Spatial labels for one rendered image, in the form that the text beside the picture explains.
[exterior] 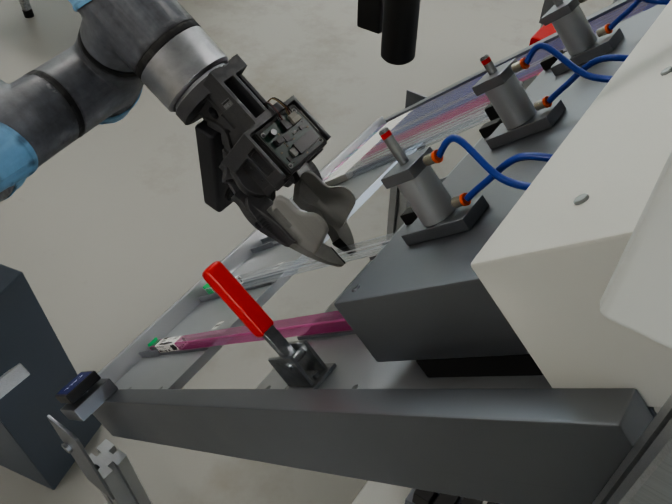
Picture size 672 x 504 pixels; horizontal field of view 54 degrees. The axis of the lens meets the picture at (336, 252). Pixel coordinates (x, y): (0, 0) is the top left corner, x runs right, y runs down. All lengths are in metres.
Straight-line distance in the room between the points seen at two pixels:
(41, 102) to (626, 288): 0.59
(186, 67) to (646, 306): 0.51
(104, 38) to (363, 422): 0.43
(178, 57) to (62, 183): 1.73
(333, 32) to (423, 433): 2.65
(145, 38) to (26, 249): 1.57
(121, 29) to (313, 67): 2.09
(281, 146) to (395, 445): 0.31
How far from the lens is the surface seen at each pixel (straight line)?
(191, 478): 1.60
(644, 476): 0.22
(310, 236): 0.63
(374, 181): 0.89
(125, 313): 1.89
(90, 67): 0.71
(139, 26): 0.64
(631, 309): 0.17
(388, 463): 0.41
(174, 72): 0.63
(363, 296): 0.37
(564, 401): 0.29
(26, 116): 0.67
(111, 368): 0.88
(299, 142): 0.60
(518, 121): 0.45
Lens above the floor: 1.44
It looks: 48 degrees down
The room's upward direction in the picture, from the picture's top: straight up
